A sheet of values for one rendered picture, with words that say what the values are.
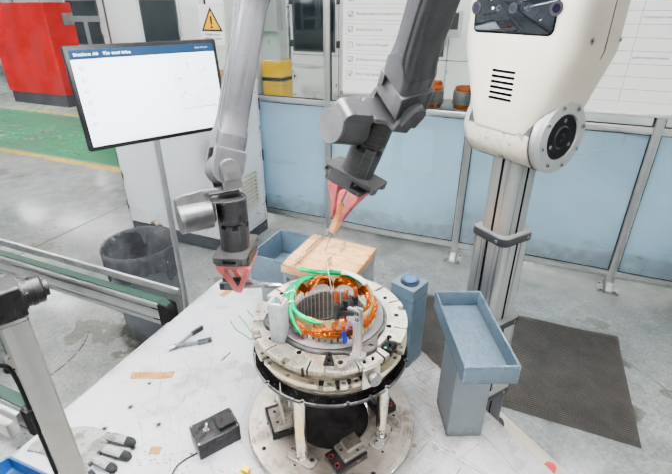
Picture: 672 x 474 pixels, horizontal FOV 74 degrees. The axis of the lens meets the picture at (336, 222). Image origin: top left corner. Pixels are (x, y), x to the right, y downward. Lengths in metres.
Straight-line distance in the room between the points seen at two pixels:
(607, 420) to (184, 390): 1.86
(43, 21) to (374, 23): 2.64
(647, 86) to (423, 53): 2.40
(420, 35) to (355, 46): 2.49
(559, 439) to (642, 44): 2.00
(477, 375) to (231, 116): 0.67
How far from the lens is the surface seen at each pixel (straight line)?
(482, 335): 1.06
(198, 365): 1.35
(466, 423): 1.15
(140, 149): 3.57
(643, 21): 2.93
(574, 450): 2.32
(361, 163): 0.74
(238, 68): 0.86
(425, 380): 1.28
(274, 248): 1.35
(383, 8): 3.03
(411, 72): 0.65
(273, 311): 0.85
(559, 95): 0.99
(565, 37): 0.95
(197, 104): 1.82
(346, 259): 1.19
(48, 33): 4.42
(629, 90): 2.96
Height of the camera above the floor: 1.68
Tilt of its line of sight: 26 degrees down
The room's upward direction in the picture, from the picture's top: straight up
